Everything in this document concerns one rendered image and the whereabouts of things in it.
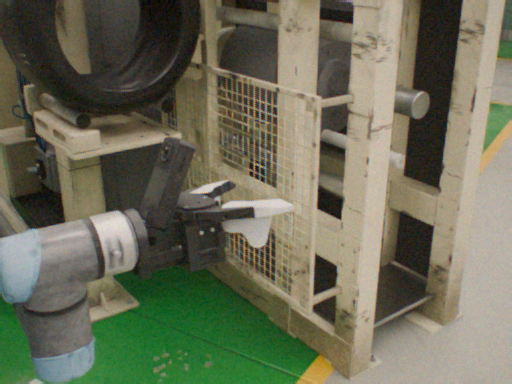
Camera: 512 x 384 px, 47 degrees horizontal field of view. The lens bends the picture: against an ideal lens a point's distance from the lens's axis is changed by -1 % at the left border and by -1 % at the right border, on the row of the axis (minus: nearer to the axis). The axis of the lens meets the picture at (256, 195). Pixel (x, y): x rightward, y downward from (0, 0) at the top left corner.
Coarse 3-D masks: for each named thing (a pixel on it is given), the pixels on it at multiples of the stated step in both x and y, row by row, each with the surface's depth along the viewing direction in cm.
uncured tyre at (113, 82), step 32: (0, 0) 164; (32, 0) 153; (160, 0) 200; (192, 0) 180; (0, 32) 170; (32, 32) 156; (160, 32) 204; (192, 32) 183; (32, 64) 161; (64, 64) 162; (128, 64) 203; (160, 64) 200; (64, 96) 168; (96, 96) 171; (128, 96) 177; (160, 96) 186
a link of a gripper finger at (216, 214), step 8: (208, 208) 74; (216, 208) 74; (224, 208) 74; (232, 208) 73; (240, 208) 73; (248, 208) 73; (200, 216) 73; (208, 216) 73; (216, 216) 73; (224, 216) 73; (232, 216) 73; (240, 216) 74; (248, 216) 74
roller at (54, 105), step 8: (40, 96) 197; (48, 96) 194; (48, 104) 191; (56, 104) 186; (64, 104) 183; (56, 112) 186; (64, 112) 180; (72, 112) 176; (80, 112) 174; (72, 120) 175; (80, 120) 173; (88, 120) 174
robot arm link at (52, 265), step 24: (0, 240) 65; (24, 240) 65; (48, 240) 65; (72, 240) 66; (96, 240) 67; (0, 264) 63; (24, 264) 63; (48, 264) 64; (72, 264) 66; (96, 264) 67; (0, 288) 66; (24, 288) 64; (48, 288) 65; (72, 288) 67
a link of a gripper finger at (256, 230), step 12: (228, 204) 75; (240, 204) 75; (252, 204) 74; (264, 204) 74; (276, 204) 75; (288, 204) 76; (264, 216) 74; (228, 228) 75; (240, 228) 75; (252, 228) 75; (264, 228) 75; (252, 240) 76; (264, 240) 76
